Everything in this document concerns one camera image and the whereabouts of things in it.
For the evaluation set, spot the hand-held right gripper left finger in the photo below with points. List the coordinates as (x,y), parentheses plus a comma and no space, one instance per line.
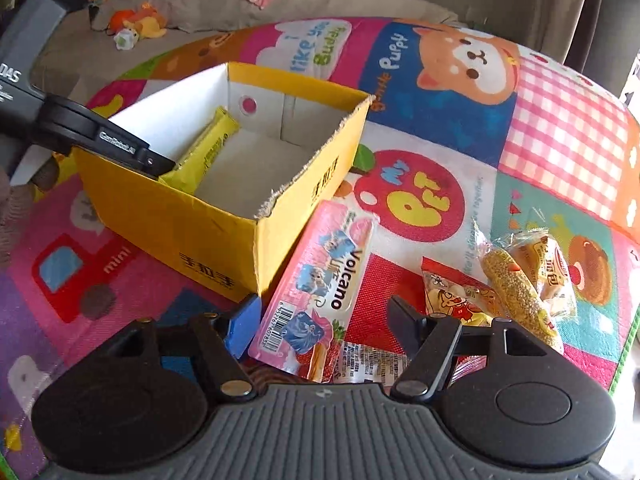
(245,327)

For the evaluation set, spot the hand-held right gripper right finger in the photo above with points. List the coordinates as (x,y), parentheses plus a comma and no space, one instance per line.
(405,317)

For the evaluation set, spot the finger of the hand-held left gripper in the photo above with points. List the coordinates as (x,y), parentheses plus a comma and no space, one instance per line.
(125,142)

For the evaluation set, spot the green white snack packet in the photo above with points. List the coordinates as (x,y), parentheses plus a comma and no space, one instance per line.
(367,362)

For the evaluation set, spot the yellow snack bar packet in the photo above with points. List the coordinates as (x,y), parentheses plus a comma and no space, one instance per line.
(210,145)

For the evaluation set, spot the pink snack packet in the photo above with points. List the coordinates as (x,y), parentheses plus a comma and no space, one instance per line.
(320,280)

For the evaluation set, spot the yellow cardboard box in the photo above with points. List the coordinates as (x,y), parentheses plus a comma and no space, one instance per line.
(175,230)

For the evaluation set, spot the clear sesame bar packet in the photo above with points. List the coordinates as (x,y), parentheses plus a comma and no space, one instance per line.
(515,290)

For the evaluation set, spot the orange white bread packet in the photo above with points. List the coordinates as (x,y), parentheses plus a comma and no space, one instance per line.
(552,270)

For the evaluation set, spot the person's left hand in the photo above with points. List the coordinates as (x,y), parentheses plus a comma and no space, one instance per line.
(12,220)

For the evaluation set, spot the red yellow snack packet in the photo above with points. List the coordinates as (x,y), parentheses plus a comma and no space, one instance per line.
(450,295)

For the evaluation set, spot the small white green toy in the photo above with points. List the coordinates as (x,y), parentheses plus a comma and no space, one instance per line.
(126,39)

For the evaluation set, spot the printed cartoon mat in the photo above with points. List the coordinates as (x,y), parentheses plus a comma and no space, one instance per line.
(440,110)

